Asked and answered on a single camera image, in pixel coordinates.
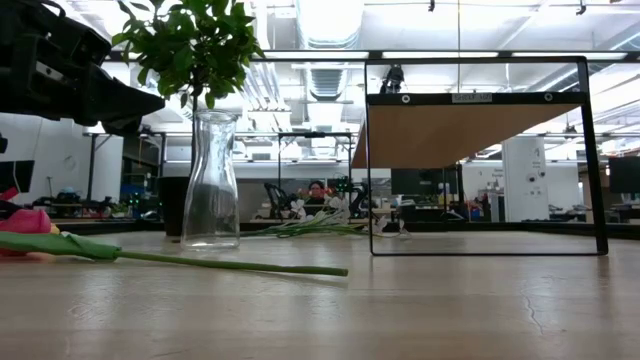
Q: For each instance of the smooth clear glass vase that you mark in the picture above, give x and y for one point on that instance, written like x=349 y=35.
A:
x=210 y=225

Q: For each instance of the dark red artificial tulip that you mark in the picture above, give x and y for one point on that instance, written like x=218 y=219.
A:
x=7 y=195

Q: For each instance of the black monitor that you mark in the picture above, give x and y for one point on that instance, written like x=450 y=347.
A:
x=625 y=175

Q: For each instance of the glass vase mixed flowers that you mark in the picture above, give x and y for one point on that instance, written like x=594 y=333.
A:
x=310 y=229

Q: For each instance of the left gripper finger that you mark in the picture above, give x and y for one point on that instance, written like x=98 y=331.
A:
x=130 y=107

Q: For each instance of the person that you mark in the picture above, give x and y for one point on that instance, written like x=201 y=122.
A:
x=316 y=192

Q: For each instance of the potted green plant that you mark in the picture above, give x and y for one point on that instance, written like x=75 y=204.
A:
x=200 y=45

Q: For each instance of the wooden shelf with black frame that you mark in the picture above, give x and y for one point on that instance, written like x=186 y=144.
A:
x=450 y=135

